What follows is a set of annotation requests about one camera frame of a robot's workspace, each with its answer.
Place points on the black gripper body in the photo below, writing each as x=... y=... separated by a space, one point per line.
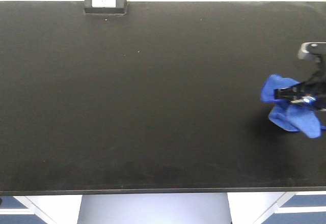
x=310 y=93

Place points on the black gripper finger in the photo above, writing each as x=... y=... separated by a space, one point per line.
x=284 y=93

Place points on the blue microfiber cloth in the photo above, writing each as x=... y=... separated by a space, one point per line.
x=288 y=116

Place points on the blue white cabinet bench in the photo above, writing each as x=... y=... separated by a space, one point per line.
x=277 y=207
x=40 y=209

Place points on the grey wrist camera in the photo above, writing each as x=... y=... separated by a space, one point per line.
x=313 y=51

